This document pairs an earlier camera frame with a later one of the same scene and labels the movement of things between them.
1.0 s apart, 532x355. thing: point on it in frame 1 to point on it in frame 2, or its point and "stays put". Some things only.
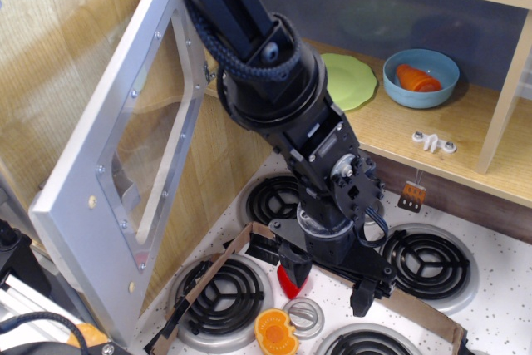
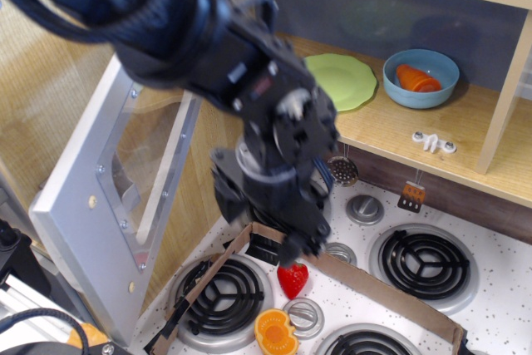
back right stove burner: [432, 264] stays put
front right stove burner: [368, 338] stays put
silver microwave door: [100, 201] stays put
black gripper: [325, 231] to [276, 184]
